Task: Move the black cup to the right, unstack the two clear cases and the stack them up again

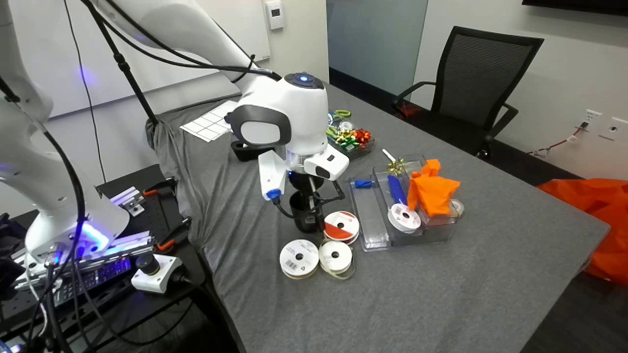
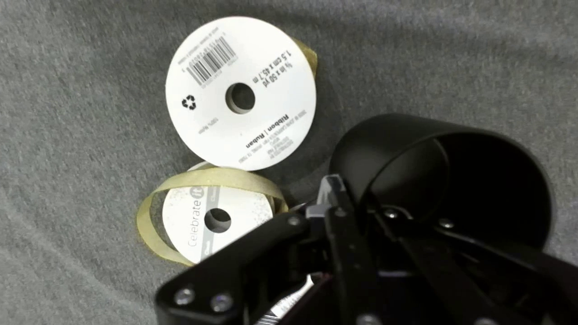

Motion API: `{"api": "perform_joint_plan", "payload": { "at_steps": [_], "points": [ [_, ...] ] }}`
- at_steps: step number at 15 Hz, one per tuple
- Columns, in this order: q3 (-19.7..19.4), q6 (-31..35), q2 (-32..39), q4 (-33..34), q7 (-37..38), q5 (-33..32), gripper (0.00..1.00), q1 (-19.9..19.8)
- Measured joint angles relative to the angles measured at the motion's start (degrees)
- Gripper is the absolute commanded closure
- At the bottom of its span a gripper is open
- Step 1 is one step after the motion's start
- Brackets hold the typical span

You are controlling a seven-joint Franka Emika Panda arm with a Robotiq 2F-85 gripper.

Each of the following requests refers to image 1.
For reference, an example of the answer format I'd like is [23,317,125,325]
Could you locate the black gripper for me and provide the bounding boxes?
[286,170,327,211]

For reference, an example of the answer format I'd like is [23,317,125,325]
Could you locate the black cup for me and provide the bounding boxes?
[288,188,323,235]

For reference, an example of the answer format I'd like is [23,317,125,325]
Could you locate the red and white ribbon spool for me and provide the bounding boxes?
[319,207,360,244]

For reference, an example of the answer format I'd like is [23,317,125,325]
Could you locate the large white ribbon spool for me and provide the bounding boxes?
[276,237,321,282]

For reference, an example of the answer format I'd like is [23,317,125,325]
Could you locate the small white ribbon spool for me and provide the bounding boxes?
[317,239,356,280]

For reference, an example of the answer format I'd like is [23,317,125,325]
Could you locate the yellow green gift bow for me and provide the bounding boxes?
[325,125,358,148]

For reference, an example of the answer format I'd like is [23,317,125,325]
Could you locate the narrow clear plastic container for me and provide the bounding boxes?
[347,174,392,252]

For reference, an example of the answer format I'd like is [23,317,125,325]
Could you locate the blue marker pen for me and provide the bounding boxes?
[386,172,407,205]

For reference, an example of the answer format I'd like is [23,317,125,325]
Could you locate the yellow and white tool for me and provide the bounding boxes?
[380,146,411,176]

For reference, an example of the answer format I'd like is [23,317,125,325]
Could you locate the medium white ribbon spool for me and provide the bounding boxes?
[384,201,421,235]

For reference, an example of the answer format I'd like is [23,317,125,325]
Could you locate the white label sheet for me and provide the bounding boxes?
[178,97,241,144]

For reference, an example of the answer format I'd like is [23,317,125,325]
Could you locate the orange plastic object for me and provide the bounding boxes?
[405,156,462,219]

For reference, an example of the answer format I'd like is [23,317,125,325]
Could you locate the clear plastic bin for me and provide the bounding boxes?
[372,158,466,248]

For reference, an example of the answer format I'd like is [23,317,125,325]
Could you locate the white box with black knob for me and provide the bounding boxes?
[129,252,184,293]

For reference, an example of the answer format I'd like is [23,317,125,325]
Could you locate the grey tablecloth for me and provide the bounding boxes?
[142,70,612,353]

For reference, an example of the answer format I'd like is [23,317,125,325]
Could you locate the black mesh office chair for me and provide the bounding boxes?
[390,25,545,158]

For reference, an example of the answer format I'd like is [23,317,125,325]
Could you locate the black robot cart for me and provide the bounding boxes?
[0,162,231,353]

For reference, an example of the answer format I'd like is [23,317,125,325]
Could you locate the orange plastic bag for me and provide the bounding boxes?
[535,176,628,289]

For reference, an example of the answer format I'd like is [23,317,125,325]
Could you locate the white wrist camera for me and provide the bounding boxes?
[301,142,350,182]

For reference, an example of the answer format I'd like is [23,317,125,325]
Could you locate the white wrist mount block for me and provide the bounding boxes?
[256,148,290,201]

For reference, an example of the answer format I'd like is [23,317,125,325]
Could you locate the orange handled clamp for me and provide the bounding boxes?
[139,178,178,199]
[152,217,192,254]

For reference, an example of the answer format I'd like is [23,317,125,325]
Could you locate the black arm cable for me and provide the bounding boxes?
[93,0,284,84]

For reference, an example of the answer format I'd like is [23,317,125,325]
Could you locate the silver metal bracket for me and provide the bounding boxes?
[105,184,146,217]

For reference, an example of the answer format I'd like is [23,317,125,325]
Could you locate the white wall thermostat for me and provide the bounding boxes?
[262,0,286,31]

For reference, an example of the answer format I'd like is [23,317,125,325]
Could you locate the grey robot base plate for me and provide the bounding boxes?
[11,227,156,309]

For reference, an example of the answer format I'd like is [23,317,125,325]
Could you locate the white wall outlet plate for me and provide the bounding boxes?
[596,115,628,142]

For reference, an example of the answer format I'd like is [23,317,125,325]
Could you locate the black wall television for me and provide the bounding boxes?
[519,0,628,17]

